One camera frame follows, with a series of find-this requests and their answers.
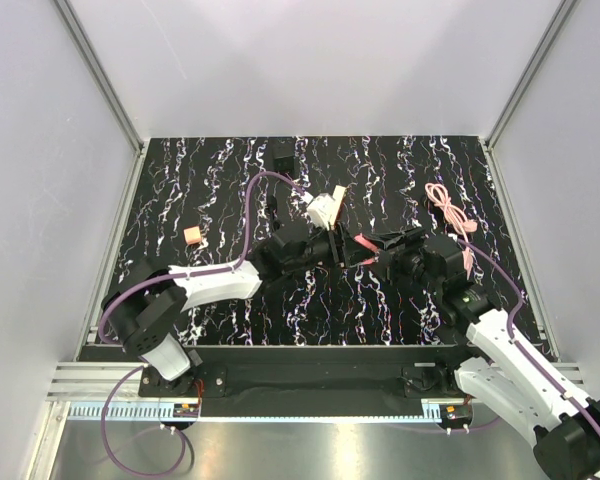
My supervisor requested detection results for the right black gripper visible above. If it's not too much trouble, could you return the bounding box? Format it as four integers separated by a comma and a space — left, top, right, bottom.
363, 226, 442, 297

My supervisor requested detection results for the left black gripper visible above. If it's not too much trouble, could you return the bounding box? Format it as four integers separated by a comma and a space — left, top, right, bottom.
284, 221, 374, 274

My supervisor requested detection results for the pink square plug adapter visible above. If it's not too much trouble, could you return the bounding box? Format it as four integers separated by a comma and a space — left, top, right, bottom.
354, 234, 387, 266

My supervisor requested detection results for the beige red power strip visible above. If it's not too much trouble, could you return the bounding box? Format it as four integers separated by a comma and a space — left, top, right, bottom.
329, 185, 346, 230

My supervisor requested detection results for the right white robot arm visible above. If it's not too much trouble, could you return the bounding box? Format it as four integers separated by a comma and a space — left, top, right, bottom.
355, 228, 600, 479

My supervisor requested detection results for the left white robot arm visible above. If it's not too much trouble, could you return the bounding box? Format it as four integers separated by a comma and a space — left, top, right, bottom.
99, 223, 379, 396

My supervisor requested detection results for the black cube adapter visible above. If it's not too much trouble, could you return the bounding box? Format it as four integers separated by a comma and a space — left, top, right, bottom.
271, 139, 296, 178

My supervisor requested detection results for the small orange block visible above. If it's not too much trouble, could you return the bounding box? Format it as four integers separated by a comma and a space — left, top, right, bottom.
183, 226, 202, 246

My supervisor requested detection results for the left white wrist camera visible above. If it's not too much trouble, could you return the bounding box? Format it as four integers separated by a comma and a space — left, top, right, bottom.
303, 193, 333, 230

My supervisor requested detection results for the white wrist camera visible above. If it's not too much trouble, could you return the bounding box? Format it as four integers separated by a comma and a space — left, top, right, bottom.
303, 193, 333, 230
462, 247, 474, 276

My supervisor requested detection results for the pink coiled cable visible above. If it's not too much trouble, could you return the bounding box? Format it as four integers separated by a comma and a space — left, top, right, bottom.
423, 181, 479, 235

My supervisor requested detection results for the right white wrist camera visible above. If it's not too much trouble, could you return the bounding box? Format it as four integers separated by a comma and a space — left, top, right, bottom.
462, 247, 474, 276

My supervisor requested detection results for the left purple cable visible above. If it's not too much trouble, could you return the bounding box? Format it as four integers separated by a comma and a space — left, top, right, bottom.
99, 170, 313, 476

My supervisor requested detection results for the purple cable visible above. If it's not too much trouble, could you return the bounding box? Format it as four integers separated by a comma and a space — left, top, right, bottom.
99, 170, 313, 476
379, 237, 600, 466

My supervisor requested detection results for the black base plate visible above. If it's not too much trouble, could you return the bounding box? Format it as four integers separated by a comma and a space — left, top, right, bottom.
139, 346, 477, 420

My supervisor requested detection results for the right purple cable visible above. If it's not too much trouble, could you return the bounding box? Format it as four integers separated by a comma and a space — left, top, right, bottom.
379, 237, 600, 466

